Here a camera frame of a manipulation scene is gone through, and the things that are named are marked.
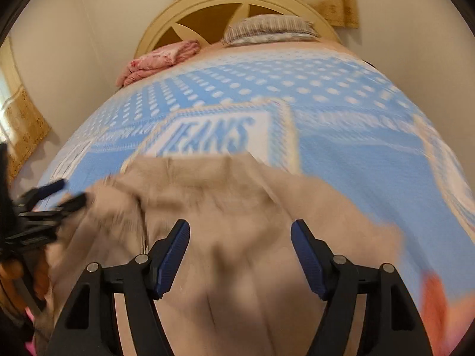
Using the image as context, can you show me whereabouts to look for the cream arched wooden headboard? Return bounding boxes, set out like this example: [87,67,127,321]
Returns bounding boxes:
[134,0,340,58]

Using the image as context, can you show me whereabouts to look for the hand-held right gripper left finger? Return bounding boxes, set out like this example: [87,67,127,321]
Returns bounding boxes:
[46,220,191,356]

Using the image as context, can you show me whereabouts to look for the beige quilted puffer jacket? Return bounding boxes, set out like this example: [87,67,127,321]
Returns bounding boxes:
[31,152,405,356]

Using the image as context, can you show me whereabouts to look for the pink floral folded blanket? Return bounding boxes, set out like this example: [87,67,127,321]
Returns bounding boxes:
[116,39,201,87]

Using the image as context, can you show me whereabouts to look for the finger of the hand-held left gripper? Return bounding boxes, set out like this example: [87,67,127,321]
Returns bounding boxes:
[22,179,67,204]
[18,192,88,223]

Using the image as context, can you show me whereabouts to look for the bed with pink-blue bedspread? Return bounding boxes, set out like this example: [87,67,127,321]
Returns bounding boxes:
[11,42,475,356]

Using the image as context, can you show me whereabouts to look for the striped pillow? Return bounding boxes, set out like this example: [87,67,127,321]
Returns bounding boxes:
[222,14,320,47]

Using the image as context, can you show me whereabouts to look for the wide cream patterned window curtain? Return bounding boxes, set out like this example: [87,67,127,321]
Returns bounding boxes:
[0,37,52,182]

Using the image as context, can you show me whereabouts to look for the person's left hand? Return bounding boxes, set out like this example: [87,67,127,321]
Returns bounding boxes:
[0,255,50,305]

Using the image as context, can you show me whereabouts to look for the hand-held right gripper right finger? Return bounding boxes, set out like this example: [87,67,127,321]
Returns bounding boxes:
[290,220,433,356]

